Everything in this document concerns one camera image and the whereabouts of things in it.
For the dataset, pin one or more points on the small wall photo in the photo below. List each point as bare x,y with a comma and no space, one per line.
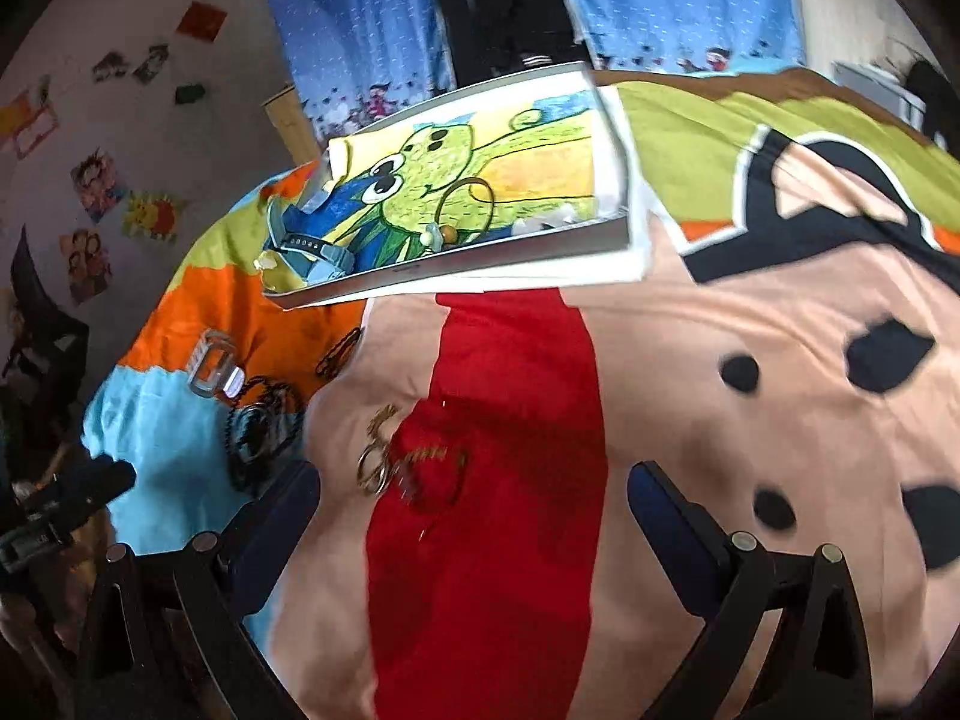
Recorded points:
152,62
111,66

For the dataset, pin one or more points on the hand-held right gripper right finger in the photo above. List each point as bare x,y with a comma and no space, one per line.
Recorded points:
667,517

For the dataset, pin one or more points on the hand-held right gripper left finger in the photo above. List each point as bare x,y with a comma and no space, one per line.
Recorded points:
277,525

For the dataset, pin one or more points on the cartoon character wall poster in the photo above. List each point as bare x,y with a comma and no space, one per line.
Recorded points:
97,184

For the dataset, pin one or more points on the red paper square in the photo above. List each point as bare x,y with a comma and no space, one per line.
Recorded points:
201,20

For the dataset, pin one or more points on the family cartoon wall poster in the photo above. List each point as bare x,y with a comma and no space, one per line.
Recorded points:
86,262

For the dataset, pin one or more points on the black chair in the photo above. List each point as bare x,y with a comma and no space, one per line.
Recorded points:
41,322

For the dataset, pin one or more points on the dark hanging clothes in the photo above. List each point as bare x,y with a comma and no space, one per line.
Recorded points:
502,7

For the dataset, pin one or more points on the yellow cartoon wall poster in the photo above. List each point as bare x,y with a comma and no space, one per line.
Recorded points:
154,214

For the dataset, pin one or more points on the colourful printed blanket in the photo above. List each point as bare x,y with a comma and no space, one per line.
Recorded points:
510,405

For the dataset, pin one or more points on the green wall sticker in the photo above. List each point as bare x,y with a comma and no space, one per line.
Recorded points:
190,94

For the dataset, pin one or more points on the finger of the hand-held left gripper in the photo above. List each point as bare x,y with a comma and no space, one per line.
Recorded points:
94,480

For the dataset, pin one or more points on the white shallow box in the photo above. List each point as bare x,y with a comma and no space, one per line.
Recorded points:
480,262

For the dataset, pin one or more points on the wooden cabinet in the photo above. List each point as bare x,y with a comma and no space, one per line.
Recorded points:
292,124

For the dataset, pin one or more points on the cartoon drawing paper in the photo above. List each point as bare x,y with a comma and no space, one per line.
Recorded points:
525,165

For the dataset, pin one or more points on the orange framed wall certificates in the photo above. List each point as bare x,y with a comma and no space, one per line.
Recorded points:
26,120

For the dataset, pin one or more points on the black bag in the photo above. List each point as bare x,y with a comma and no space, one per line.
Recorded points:
930,97

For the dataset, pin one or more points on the white desk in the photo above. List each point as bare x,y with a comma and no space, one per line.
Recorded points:
874,90

